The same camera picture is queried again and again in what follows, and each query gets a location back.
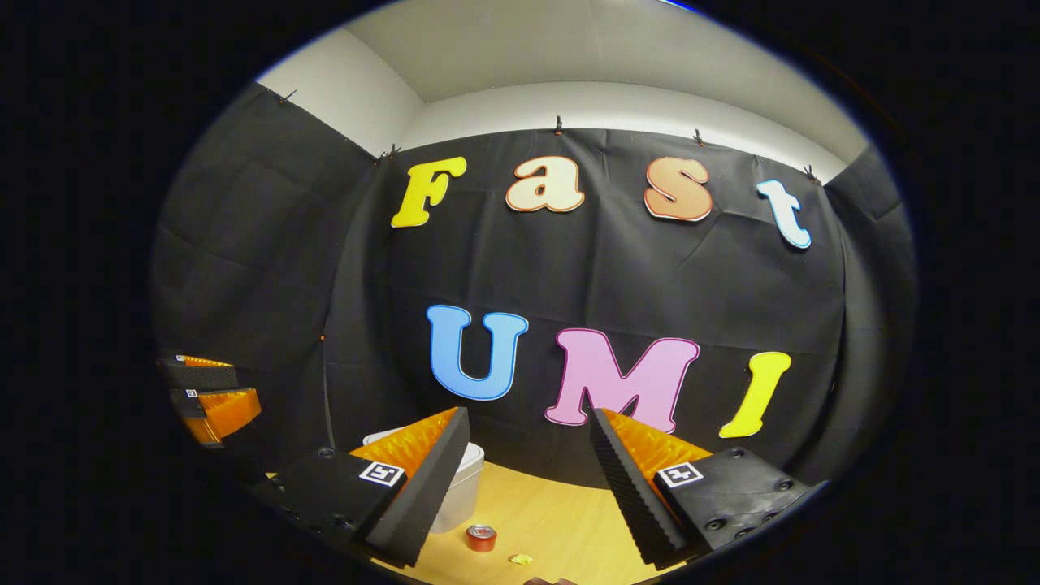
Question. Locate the white desktop garbage bin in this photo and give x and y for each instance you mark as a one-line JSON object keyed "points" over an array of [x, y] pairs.
{"points": [[463, 491]]}

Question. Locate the yellow paper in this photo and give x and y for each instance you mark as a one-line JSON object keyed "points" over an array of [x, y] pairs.
{"points": [[522, 559]]}

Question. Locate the black backdrop cloth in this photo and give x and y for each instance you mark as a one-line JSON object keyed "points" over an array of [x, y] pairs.
{"points": [[634, 276]]}

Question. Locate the red pop can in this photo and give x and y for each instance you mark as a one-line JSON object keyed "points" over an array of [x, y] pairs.
{"points": [[481, 538]]}

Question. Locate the wooden desktop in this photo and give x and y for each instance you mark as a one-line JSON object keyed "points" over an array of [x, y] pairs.
{"points": [[552, 512]]}

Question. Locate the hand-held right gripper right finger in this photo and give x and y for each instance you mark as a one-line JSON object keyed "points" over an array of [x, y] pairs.
{"points": [[626, 487]]}

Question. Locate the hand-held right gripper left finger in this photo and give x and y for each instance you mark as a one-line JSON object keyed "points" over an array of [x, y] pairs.
{"points": [[422, 496]]}

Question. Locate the row of small cloth clips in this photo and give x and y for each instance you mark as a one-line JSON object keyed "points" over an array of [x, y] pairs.
{"points": [[558, 125]]}

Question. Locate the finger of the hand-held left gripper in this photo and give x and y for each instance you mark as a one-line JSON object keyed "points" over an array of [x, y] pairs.
{"points": [[203, 376], [231, 410]]}

